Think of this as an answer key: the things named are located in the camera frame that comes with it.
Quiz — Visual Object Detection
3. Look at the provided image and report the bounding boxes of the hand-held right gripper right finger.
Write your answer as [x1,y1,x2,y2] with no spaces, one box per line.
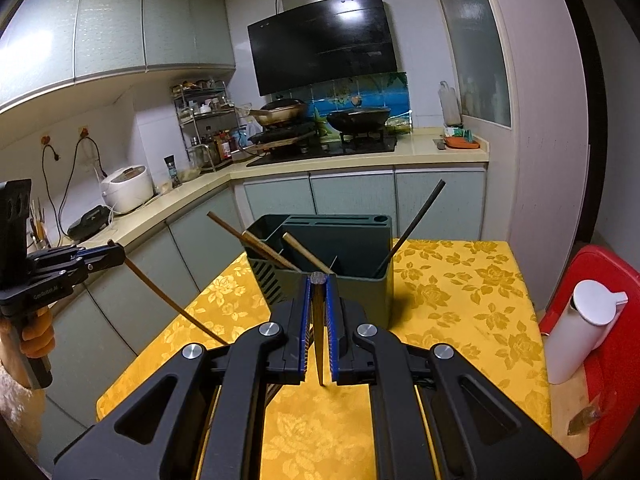
[320,274,583,480]

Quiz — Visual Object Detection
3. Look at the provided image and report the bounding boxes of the small clear plastic wrapper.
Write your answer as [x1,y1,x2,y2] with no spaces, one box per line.
[566,399,607,435]

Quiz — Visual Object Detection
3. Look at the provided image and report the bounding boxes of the dark green utensil holder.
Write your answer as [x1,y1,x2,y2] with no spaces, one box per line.
[241,213,393,323]

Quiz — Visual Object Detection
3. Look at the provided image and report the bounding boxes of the black gas hob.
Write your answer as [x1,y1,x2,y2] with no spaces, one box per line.
[246,135,398,168]

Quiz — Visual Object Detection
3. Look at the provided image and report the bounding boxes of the white plastic bottle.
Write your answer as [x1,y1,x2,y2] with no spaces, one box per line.
[438,80,462,127]

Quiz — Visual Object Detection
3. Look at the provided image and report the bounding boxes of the orange tray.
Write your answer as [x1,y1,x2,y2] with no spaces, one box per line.
[444,127,481,150]

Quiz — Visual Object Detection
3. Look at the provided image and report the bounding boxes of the row of sauce bottles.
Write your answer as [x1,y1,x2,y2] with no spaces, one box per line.
[202,130,235,161]

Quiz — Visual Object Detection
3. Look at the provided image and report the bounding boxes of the white kettle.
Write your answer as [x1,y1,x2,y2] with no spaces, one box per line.
[545,280,628,386]

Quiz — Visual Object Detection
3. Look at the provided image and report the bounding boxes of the person's left hand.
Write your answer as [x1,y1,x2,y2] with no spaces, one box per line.
[20,307,56,358]

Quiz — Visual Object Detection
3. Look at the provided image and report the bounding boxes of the person's left forearm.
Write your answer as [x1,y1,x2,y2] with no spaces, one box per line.
[0,317,48,456]

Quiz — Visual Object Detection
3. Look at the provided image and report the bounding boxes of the red plastic chair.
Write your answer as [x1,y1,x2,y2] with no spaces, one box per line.
[537,245,640,461]

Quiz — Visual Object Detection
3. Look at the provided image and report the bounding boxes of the white rice cooker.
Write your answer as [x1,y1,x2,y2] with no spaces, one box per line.
[100,165,155,215]

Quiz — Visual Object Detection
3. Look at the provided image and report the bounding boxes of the wooden-handled kitchen utensils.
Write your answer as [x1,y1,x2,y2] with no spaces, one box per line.
[29,197,52,251]

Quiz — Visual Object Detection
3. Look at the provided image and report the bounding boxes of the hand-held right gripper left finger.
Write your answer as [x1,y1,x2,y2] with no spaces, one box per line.
[52,274,315,480]

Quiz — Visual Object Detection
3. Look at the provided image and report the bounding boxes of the frosted glass cabinet door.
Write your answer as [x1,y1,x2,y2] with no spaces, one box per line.
[425,0,513,128]

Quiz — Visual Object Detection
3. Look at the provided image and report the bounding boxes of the golden wok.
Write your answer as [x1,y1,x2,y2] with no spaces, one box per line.
[247,97,311,128]

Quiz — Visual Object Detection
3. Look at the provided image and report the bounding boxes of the metal spice rack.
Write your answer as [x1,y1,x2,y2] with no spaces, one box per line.
[172,80,236,173]

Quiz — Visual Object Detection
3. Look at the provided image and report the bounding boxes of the black glass range hood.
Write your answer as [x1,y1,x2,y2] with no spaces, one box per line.
[247,0,398,97]

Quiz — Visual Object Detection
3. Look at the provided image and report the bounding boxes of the black chopstick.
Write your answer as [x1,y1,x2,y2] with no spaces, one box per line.
[372,179,447,278]
[309,271,328,387]

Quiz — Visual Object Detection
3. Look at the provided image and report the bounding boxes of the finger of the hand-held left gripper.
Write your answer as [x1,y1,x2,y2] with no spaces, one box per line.
[29,241,112,262]
[50,244,126,283]

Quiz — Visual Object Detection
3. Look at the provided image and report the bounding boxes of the black countertop appliance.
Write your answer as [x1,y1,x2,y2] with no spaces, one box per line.
[66,205,113,241]

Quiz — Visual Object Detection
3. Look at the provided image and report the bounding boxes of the yellow floral tablecloth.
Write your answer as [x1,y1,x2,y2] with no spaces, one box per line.
[95,239,553,480]

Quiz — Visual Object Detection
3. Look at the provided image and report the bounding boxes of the black pepper grinder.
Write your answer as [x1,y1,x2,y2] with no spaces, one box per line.
[164,155,183,190]

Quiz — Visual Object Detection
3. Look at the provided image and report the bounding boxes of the pale green wall cabinet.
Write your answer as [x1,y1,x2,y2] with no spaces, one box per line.
[0,0,237,113]

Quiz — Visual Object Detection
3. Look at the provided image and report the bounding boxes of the black wok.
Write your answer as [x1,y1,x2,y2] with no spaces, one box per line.
[326,106,392,135]

